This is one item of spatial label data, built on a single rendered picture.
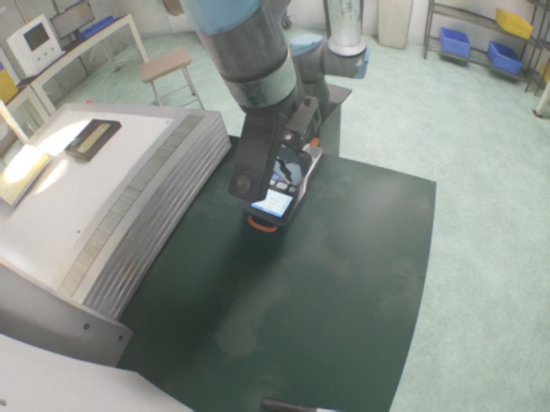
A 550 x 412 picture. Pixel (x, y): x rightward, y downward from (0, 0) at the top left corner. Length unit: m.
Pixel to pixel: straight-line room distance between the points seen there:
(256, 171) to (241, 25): 0.17
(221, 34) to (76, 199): 0.44
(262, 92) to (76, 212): 0.41
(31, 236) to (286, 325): 0.52
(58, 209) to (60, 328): 0.28
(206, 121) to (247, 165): 0.24
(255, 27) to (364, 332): 0.39
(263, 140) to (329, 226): 0.21
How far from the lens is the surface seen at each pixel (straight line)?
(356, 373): 0.41
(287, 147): 0.35
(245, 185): 0.33
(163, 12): 0.41
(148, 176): 0.50
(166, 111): 0.65
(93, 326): 0.43
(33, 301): 0.36
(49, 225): 0.60
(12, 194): 0.77
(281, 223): 0.45
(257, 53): 0.25
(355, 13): 0.79
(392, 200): 0.52
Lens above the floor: 1.16
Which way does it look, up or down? 54 degrees down
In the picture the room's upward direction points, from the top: 13 degrees counter-clockwise
